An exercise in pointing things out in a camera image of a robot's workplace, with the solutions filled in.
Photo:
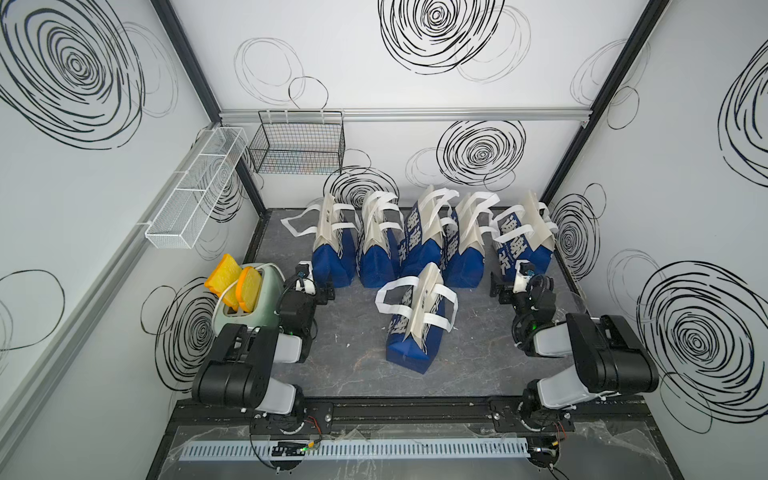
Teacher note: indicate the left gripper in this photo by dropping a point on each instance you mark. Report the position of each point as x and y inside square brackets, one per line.
[321, 290]

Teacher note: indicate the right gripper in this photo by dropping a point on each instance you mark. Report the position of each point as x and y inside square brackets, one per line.
[504, 287]

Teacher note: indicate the blue beige takeout bag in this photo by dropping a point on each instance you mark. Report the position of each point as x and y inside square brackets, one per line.
[424, 239]
[334, 251]
[381, 234]
[524, 233]
[464, 252]
[421, 310]

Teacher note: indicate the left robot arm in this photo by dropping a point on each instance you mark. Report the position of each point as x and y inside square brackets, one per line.
[237, 371]

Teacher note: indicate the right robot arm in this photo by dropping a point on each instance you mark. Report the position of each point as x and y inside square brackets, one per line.
[608, 359]

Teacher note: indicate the mint green toaster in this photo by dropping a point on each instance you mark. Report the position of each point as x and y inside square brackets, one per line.
[226, 310]

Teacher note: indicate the front yellow toast slice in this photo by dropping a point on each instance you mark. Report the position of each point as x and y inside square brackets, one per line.
[247, 289]

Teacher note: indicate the yellow toast slice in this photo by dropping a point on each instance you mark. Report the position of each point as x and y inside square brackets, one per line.
[247, 289]
[224, 275]

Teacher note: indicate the rear yellow toast slice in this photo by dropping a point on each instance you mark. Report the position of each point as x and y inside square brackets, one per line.
[224, 275]

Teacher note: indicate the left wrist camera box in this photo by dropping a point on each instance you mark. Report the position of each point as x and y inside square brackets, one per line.
[305, 281]

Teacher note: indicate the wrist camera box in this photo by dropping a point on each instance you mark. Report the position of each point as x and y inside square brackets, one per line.
[524, 271]
[305, 281]

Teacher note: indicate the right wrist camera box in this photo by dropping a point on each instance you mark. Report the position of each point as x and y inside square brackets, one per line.
[524, 271]

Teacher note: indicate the black wire basket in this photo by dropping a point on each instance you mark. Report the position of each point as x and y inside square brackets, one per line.
[298, 142]

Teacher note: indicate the white wire mesh shelf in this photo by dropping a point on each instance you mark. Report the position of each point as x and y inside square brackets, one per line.
[212, 161]

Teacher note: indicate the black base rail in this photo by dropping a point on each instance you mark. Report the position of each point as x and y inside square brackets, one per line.
[331, 415]

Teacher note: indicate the slotted grey cable duct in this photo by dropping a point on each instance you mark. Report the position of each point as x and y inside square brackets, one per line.
[361, 449]

